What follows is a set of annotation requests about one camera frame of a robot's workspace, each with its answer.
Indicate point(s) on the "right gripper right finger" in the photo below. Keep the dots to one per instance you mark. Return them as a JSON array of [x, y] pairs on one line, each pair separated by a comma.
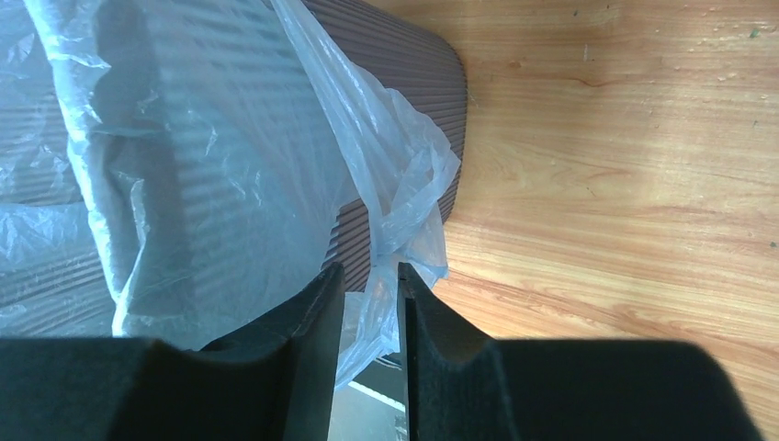
[[463, 384]]

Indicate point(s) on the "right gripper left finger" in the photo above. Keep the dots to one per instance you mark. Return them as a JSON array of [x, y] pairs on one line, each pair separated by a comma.
[[272, 379]]

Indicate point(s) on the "grey mesh trash bin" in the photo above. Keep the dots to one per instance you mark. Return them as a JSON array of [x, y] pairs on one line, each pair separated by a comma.
[[51, 281]]

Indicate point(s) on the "light blue plastic bag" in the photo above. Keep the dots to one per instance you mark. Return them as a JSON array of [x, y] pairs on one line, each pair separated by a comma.
[[227, 151]]

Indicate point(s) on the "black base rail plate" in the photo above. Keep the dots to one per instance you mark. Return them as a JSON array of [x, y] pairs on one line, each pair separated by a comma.
[[385, 375]]

